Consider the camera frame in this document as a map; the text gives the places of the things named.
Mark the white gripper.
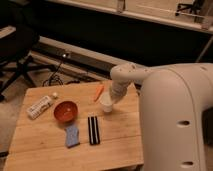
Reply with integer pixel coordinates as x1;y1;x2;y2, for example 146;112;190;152
109;81;129;104

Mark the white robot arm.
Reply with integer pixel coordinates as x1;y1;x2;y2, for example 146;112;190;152
109;63;213;171

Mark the orange carrot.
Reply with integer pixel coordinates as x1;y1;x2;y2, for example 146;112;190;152
93;84;104;102

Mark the black striped eraser block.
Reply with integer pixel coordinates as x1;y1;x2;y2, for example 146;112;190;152
88;116;100;145

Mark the wooden table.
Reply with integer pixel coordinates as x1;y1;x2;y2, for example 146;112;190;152
3;82;143;171

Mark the red-brown bowl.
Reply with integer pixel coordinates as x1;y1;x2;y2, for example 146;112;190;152
54;101;78;123

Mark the blue sponge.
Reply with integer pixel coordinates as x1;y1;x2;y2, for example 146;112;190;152
65;125;79;148

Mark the white lying bottle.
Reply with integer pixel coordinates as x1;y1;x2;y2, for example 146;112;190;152
26;92;58;120

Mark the black office chair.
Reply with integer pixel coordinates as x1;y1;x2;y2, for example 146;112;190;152
0;25;56;102

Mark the black power strip rail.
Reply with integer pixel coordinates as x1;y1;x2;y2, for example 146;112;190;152
32;42;114;82

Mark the black cable bundle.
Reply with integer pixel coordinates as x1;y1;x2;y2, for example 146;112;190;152
42;53;81;88

